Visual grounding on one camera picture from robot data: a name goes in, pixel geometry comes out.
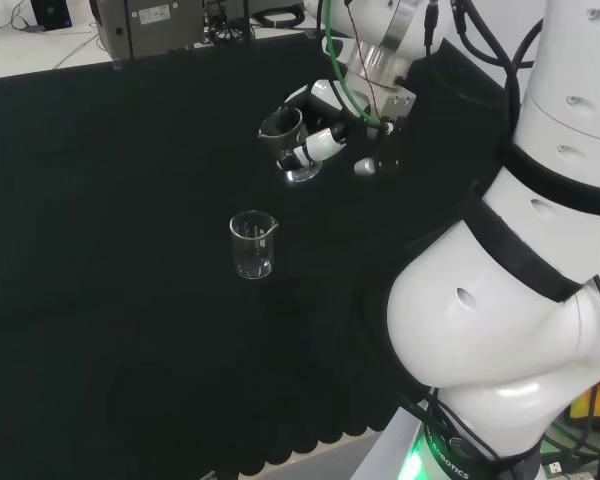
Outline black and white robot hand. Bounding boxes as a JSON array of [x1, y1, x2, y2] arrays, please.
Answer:
[[278, 78, 416, 177]]

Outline small clear glass beaker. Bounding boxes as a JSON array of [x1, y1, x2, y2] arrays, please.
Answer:
[[258, 106, 323, 184]]

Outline clear glass beaker with spout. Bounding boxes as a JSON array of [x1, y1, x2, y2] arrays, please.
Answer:
[[228, 209, 280, 281]]

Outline black bench cloth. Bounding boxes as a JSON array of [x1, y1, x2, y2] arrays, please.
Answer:
[[0, 17, 504, 477]]

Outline yellow stop button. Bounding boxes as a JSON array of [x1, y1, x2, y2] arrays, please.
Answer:
[[568, 367, 600, 437]]

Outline grey metal box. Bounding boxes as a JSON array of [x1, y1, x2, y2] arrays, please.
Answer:
[[94, 0, 207, 65]]

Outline black coiled cable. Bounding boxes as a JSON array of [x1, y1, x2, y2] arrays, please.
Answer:
[[251, 0, 309, 27]]

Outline green cable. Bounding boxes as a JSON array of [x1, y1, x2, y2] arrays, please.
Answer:
[[318, 0, 385, 127]]

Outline small black device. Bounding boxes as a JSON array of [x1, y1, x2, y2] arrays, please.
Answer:
[[30, 0, 75, 30]]

